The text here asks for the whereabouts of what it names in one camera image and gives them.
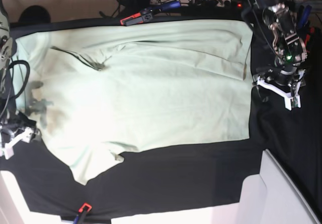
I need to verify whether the left gripper body metal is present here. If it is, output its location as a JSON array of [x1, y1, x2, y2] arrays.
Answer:
[[256, 65, 306, 91]]

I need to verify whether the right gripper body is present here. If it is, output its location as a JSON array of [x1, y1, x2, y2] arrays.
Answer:
[[1, 113, 41, 143]]

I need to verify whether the light green T-shirt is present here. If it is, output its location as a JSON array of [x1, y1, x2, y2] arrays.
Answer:
[[14, 20, 253, 185]]

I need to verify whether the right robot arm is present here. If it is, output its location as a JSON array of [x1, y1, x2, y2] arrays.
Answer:
[[1, 4, 40, 147]]

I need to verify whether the red clamp right edge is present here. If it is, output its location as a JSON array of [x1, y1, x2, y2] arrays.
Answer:
[[304, 27, 316, 53]]

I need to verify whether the white power strip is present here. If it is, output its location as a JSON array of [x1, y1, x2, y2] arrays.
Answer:
[[150, 0, 231, 8]]

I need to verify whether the black table cloth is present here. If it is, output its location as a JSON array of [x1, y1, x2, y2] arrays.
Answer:
[[1, 19, 321, 220]]

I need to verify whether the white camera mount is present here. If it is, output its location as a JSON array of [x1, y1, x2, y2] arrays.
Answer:
[[1, 127, 36, 160], [253, 75, 305, 111]]

